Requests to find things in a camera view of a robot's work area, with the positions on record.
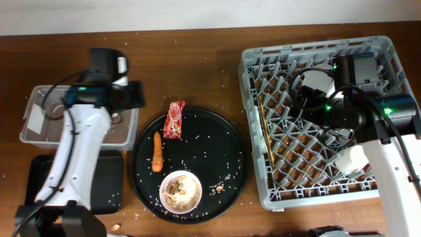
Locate red snack wrapper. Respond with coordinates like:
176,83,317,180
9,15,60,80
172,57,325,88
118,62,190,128
163,101,186,139

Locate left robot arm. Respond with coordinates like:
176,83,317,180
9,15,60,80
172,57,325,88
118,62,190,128
13,81,144,236

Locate peanut on table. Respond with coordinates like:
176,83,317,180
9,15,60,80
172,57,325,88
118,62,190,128
111,224,120,230

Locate white paper cup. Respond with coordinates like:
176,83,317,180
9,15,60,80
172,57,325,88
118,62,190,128
335,145,368,175

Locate clear plastic bin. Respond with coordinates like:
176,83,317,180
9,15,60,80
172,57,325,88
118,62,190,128
20,85,139,151

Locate black rectangular tray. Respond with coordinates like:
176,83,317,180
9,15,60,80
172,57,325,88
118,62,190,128
24,150,124,215

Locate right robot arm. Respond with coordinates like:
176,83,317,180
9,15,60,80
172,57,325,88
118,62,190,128
288,53,420,236

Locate white plastic fork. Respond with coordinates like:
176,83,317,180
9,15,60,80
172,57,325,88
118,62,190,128
255,105,268,154

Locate orange carrot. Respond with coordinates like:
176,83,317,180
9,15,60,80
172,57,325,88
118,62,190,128
151,132,164,172

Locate pink bowl with food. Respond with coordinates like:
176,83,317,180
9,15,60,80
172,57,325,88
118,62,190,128
159,171,203,215

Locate grey plastic dishwasher rack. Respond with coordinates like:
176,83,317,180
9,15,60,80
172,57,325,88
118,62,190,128
238,36,411,211

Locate wooden chopstick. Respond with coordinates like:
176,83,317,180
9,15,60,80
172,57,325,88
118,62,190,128
257,95,275,168

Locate round black serving tray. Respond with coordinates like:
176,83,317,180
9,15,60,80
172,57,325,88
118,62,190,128
130,108,248,224

